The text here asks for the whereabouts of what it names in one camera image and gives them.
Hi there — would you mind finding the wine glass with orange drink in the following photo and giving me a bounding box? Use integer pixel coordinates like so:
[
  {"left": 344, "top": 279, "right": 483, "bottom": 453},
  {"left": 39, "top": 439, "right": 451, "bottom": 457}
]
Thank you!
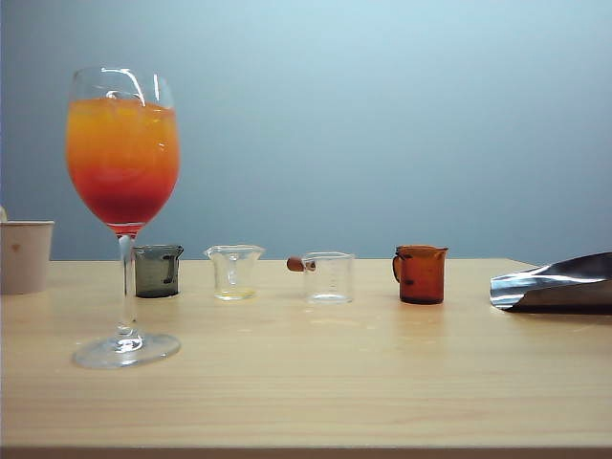
[{"left": 64, "top": 66, "right": 183, "bottom": 370}]

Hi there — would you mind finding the dark grey measuring cup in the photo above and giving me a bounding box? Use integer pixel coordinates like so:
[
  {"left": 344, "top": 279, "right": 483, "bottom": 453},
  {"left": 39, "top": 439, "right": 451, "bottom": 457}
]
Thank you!
[{"left": 133, "top": 244, "right": 186, "bottom": 299}]

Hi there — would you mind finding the clear cup with wooden knob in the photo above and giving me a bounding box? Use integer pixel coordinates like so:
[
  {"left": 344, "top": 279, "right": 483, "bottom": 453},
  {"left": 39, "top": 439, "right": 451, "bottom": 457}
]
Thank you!
[{"left": 286, "top": 251, "right": 357, "bottom": 306}]

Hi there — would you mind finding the silver foil bag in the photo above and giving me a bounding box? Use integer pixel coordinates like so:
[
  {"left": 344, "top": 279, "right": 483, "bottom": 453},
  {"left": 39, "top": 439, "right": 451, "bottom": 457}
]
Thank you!
[{"left": 489, "top": 251, "right": 612, "bottom": 316}]

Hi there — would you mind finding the amber measuring cup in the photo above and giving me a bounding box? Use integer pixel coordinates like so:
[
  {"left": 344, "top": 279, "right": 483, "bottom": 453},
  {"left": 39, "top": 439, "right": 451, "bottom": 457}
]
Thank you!
[{"left": 392, "top": 245, "right": 449, "bottom": 305}]

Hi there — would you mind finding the clear flared measuring cup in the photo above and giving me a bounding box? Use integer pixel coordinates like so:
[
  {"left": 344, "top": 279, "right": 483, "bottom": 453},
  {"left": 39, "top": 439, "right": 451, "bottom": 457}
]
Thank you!
[{"left": 204, "top": 244, "right": 267, "bottom": 302}]

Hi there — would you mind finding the white paper cup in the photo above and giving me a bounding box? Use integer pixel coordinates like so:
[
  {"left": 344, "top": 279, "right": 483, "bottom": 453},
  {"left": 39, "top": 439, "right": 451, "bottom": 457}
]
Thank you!
[{"left": 0, "top": 220, "right": 55, "bottom": 295}]

